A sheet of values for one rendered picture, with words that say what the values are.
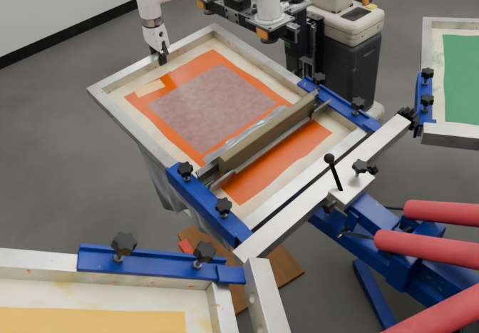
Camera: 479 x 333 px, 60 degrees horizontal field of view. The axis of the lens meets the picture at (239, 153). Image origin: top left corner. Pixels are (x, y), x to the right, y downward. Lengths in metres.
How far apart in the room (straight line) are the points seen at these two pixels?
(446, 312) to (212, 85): 1.04
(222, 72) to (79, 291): 0.99
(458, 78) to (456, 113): 0.22
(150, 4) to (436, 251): 1.10
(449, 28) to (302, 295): 1.41
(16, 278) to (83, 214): 1.97
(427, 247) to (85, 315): 0.68
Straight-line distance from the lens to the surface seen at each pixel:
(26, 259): 0.84
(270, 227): 1.06
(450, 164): 2.85
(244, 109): 1.44
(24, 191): 3.18
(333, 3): 2.33
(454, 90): 1.75
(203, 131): 1.37
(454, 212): 1.05
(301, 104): 1.32
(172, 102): 1.48
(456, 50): 1.99
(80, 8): 4.93
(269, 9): 1.77
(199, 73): 1.58
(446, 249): 0.94
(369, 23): 2.31
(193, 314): 0.89
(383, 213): 1.14
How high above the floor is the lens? 1.93
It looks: 43 degrees down
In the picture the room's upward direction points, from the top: 9 degrees counter-clockwise
